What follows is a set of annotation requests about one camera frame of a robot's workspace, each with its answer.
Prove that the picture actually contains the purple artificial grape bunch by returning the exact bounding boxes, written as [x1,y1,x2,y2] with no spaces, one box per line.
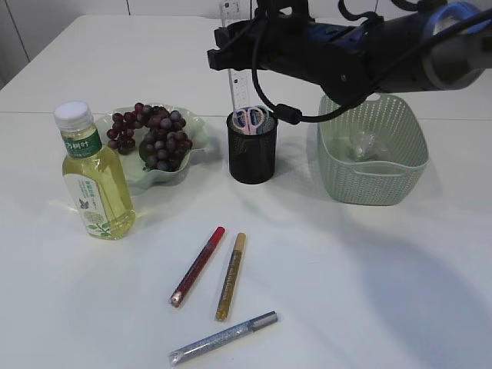
[106,102,193,172]

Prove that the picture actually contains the red glitter pen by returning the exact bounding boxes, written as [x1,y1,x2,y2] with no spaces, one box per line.
[169,226,225,308]

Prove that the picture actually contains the clear plastic sheet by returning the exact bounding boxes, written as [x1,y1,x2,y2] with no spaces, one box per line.
[333,131,389,162]

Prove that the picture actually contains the green scalloped plastic plate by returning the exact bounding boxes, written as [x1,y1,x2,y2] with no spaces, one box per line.
[96,102,208,189]

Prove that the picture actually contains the clear plastic ruler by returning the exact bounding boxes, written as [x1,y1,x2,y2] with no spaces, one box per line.
[220,1,250,112]

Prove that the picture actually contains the yellow tea drink bottle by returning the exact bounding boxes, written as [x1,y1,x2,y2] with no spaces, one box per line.
[54,101,136,240]

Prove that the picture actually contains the pink scissors with cover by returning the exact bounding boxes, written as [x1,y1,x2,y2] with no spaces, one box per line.
[239,105,269,135]

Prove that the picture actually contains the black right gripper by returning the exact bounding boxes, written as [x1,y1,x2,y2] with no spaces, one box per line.
[207,1,319,73]

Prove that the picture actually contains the gold glitter pen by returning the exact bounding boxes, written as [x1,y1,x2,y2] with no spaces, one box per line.
[215,233,247,322]

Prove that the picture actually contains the green woven plastic basket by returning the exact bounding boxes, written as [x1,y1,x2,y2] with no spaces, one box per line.
[317,94,429,206]

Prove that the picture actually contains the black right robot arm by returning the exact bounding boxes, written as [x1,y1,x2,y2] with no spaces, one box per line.
[208,1,491,125]

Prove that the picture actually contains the black mesh pen holder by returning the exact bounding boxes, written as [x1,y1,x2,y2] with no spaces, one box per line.
[226,106,278,185]

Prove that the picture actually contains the silver glitter pen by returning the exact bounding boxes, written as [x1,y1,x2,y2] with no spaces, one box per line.
[168,311,278,367]

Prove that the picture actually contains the blue scissors with cover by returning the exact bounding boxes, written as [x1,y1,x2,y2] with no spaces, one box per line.
[231,109,249,135]

